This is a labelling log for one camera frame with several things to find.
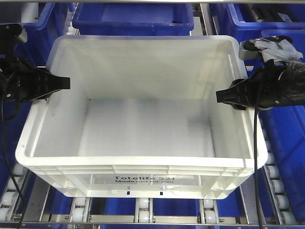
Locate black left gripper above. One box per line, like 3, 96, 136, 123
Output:
0, 58, 71, 102

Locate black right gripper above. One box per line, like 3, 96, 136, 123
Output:
216, 61, 305, 110

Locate white plastic tote bin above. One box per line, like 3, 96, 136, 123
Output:
15, 35, 268, 199

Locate blue bin left near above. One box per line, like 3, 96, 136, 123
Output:
0, 23, 48, 191

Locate blue bin left far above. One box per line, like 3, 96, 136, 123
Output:
22, 2, 70, 66

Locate blue bin right near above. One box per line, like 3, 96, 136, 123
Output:
260, 104, 305, 221

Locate blue bin right far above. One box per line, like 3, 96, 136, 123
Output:
223, 3, 305, 41

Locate blue bin behind tote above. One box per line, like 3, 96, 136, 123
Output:
72, 3, 194, 36

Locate front steel shelf bar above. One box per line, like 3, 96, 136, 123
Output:
0, 220, 305, 227

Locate right side roller track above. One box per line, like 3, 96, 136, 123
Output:
262, 126, 298, 225

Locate roller track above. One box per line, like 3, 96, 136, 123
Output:
0, 163, 31, 223
262, 126, 298, 225

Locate left side roller track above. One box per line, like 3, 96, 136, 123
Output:
0, 163, 31, 223

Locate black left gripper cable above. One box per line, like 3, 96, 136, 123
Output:
0, 95, 27, 229

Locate right wrist camera wrapped plastic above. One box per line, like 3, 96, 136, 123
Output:
239, 35, 304, 63

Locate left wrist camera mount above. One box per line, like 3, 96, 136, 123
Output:
0, 23, 28, 59

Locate right roller track rail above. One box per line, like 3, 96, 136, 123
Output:
197, 199, 219, 224

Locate roller track rail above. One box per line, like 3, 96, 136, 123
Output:
133, 198, 154, 223
69, 197, 91, 223
197, 199, 219, 224

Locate left roller track rail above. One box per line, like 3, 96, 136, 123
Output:
69, 197, 91, 223

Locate middle roller track rail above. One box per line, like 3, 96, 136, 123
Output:
133, 198, 154, 223

